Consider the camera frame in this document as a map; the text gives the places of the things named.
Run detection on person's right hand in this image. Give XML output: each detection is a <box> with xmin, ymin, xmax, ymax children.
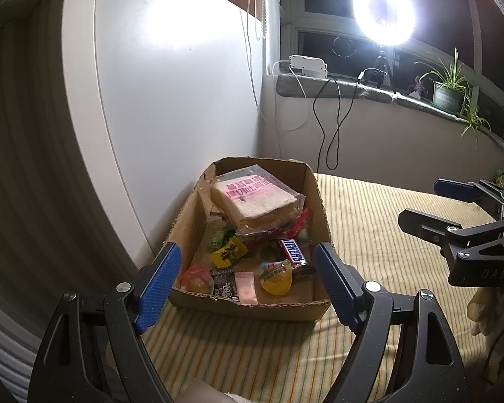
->
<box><xmin>465</xmin><ymin>287</ymin><xmax>504</xmax><ymax>337</ymax></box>

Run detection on white bead cord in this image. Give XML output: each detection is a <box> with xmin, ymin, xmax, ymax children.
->
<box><xmin>258</xmin><ymin>0</ymin><xmax>269</xmax><ymax>38</ymax></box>

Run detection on yellow striped blanket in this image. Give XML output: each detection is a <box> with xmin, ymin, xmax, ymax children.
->
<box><xmin>140</xmin><ymin>172</ymin><xmax>504</xmax><ymax>403</ymax></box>

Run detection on white cable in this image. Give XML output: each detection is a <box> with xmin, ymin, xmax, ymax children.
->
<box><xmin>241</xmin><ymin>0</ymin><xmax>311</xmax><ymax>158</ymax></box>

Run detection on small pink figurine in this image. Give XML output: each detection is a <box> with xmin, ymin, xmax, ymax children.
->
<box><xmin>408</xmin><ymin>76</ymin><xmax>429</xmax><ymax>99</ymax></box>

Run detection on brown cardboard box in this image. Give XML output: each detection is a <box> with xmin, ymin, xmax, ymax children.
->
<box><xmin>164</xmin><ymin>157</ymin><xmax>334</xmax><ymax>323</ymax></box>

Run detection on black cable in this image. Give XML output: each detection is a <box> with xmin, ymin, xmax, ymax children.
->
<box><xmin>312</xmin><ymin>76</ymin><xmax>362</xmax><ymax>171</ymax></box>

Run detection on ring light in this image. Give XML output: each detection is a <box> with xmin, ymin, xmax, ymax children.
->
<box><xmin>353</xmin><ymin>0</ymin><xmax>416</xmax><ymax>47</ymax></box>

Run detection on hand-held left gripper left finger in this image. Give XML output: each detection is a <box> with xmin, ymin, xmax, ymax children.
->
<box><xmin>27</xmin><ymin>243</ymin><xmax>182</xmax><ymax>403</ymax></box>

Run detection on white power strip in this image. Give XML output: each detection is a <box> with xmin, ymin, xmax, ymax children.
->
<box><xmin>288</xmin><ymin>54</ymin><xmax>329</xmax><ymax>78</ymax></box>

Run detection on white wardrobe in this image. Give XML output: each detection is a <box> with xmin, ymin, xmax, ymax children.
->
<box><xmin>61</xmin><ymin>0</ymin><xmax>265</xmax><ymax>261</ymax></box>

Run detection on black tripod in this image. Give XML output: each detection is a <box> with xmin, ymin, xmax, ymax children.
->
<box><xmin>361</xmin><ymin>46</ymin><xmax>393</xmax><ymax>91</ymax></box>

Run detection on small black snack packet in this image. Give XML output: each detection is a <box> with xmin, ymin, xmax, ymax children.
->
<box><xmin>210</xmin><ymin>268</ymin><xmax>239</xmax><ymax>301</ymax></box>

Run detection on yellow jelly cup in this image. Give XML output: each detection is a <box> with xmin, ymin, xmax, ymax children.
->
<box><xmin>258</xmin><ymin>260</ymin><xmax>295</xmax><ymax>295</ymax></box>

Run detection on packaged sliced bread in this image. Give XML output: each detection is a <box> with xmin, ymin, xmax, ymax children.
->
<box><xmin>210</xmin><ymin>168</ymin><xmax>306</xmax><ymax>236</ymax></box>

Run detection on yellow foil snack packet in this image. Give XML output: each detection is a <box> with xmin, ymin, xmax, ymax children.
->
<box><xmin>210</xmin><ymin>237</ymin><xmax>249</xmax><ymax>266</ymax></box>

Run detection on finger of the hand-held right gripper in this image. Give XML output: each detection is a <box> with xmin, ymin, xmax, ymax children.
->
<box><xmin>434</xmin><ymin>177</ymin><xmax>504</xmax><ymax>221</ymax></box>
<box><xmin>398</xmin><ymin>208</ymin><xmax>504</xmax><ymax>263</ymax></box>

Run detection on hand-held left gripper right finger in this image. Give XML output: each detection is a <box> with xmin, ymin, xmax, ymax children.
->
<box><xmin>314</xmin><ymin>242</ymin><xmax>473</xmax><ymax>403</ymax></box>

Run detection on white framed window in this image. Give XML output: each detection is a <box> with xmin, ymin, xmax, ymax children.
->
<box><xmin>277</xmin><ymin>0</ymin><xmax>504</xmax><ymax>110</ymax></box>

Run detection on brown chocolate bar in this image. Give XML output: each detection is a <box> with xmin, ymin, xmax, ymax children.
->
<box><xmin>279</xmin><ymin>238</ymin><xmax>309</xmax><ymax>266</ymax></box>

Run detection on pink sachet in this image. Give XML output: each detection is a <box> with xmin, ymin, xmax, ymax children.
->
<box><xmin>234</xmin><ymin>271</ymin><xmax>258</xmax><ymax>303</ymax></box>

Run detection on potted spider plant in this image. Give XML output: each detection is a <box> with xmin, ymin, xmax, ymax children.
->
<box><xmin>415</xmin><ymin>48</ymin><xmax>492</xmax><ymax>147</ymax></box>

